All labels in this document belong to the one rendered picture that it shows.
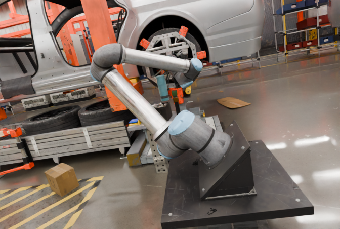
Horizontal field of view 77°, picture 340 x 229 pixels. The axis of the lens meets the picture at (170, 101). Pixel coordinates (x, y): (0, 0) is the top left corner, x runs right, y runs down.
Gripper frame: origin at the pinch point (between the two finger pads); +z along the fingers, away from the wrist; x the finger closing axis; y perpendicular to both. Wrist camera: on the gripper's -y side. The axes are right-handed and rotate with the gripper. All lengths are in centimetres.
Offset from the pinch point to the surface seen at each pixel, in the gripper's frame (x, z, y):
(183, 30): -15, 13, 54
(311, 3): -352, 323, 224
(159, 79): 17.3, 21.7, 12.4
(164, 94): 15.7, 28.8, -2.4
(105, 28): 51, -20, 52
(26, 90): 183, 54, 42
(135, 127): 38, -14, -34
